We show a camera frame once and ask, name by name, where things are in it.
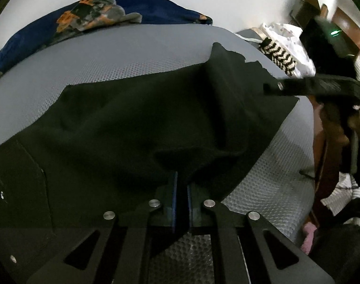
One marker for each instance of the pink cloth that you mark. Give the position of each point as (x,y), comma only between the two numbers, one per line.
(309,238)

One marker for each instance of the blue floral blanket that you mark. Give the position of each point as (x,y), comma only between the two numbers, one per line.
(156,7)

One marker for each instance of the white checked cloth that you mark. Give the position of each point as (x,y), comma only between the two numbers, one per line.
(342,189)

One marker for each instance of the black pants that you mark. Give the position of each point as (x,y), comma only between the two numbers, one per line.
(132,124)

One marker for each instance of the white dotted cloth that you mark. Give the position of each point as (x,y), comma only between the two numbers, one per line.
(289,34)

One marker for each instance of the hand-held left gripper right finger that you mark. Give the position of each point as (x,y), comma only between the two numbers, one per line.
(190,210)

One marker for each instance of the black white zigzag cloth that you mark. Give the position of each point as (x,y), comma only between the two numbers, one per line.
(279,54)

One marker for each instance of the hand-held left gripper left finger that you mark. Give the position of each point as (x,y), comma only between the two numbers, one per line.
(174,204)

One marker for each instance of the person's right hand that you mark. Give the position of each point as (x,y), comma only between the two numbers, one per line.
(356,122)

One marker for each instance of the grey mesh mattress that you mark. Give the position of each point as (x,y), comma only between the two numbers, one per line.
(109,56)

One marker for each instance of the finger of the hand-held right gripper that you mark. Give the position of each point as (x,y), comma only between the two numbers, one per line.
(289,87)

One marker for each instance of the black bag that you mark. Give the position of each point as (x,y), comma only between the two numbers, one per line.
(339,251)

